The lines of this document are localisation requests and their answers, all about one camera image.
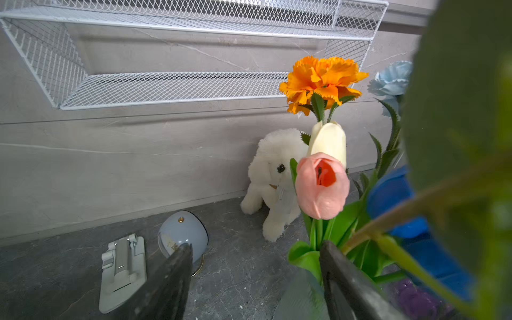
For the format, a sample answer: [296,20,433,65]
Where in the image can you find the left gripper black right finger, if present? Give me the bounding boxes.
[319,241,407,320]

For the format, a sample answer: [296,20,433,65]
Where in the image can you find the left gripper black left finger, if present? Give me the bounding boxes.
[115,243,193,319]

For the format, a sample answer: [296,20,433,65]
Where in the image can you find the blue rose top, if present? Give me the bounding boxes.
[339,0,512,320]

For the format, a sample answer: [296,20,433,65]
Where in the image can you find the clear green glass vase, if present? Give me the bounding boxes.
[273,269,329,320]

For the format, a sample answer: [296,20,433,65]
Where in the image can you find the small grey round vase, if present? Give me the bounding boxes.
[157,210,209,277]

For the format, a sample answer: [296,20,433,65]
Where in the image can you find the cream tulip middle vase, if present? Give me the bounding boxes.
[307,121,347,168]

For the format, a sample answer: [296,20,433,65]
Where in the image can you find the light blue carnation middle vase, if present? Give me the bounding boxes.
[367,61,413,116]

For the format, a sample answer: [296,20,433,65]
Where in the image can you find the pink tulip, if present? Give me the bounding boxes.
[295,153,350,220]

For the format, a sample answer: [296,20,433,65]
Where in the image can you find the orange carnation small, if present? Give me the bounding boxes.
[279,56,369,116]

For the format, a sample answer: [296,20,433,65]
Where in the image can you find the small white plastic bracket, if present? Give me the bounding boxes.
[99,233,147,314]

